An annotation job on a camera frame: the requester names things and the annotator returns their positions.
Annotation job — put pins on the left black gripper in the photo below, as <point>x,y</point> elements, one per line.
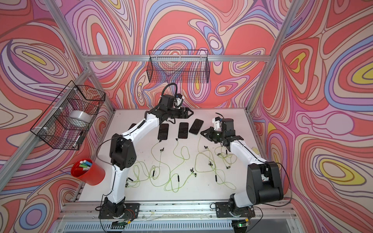
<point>181,109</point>

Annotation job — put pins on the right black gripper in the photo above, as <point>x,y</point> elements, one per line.
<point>209,135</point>

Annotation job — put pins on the black phone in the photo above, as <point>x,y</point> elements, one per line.
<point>196,126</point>
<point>163,132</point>
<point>131,126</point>
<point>183,130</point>

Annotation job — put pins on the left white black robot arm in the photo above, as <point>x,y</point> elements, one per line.
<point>123,153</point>

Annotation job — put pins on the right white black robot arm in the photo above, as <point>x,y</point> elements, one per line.
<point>263,179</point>

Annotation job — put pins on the yellow binder clip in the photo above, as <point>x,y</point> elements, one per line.
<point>255,150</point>

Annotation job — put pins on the white tape roll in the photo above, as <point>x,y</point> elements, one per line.
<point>79,118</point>

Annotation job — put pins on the black marker in basket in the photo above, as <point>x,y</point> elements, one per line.
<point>79,139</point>

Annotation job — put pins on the red cup with markers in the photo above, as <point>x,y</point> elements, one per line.
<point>87,171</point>

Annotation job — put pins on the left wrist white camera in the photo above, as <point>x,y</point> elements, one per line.
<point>179,99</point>

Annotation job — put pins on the wrist white camera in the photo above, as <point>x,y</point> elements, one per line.
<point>217,123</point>
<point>179,99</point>

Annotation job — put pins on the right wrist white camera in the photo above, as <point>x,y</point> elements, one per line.
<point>217,123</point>

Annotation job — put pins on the back black wire basket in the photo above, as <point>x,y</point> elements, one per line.
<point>178,66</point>

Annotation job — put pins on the black wire basket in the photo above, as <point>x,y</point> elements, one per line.
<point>178,66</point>
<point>68,123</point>

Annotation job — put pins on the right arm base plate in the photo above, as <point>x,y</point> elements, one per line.
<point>226,210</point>

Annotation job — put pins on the left black wire basket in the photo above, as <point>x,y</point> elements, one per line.
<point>68,123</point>

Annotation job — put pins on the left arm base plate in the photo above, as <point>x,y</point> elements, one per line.
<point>126,211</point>

